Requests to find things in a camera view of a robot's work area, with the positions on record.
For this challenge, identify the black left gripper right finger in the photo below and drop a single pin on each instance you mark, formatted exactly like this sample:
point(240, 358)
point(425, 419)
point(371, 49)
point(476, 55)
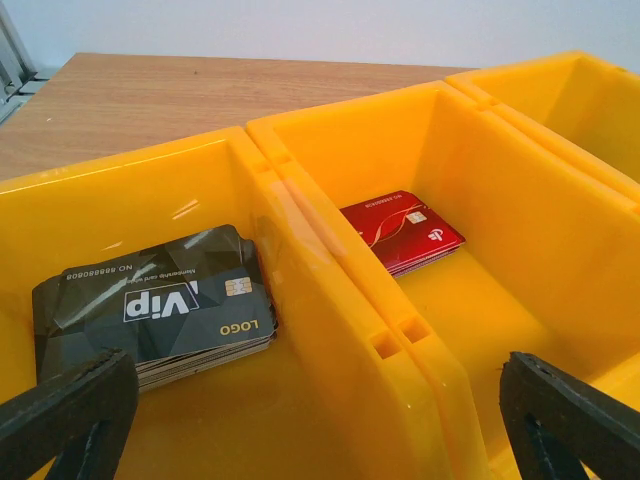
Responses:
point(559, 427)

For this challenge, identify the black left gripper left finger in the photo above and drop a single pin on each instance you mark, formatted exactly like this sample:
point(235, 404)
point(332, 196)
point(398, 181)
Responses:
point(60, 405)

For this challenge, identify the yellow bin with red cards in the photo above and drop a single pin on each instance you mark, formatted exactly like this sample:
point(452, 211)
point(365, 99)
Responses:
point(550, 263)

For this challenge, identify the yellow bin with black cards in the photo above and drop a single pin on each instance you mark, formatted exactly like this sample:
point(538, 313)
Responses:
point(334, 396)

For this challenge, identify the yellow bin with blue cards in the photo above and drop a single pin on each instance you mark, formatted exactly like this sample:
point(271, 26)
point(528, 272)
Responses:
point(581, 108)

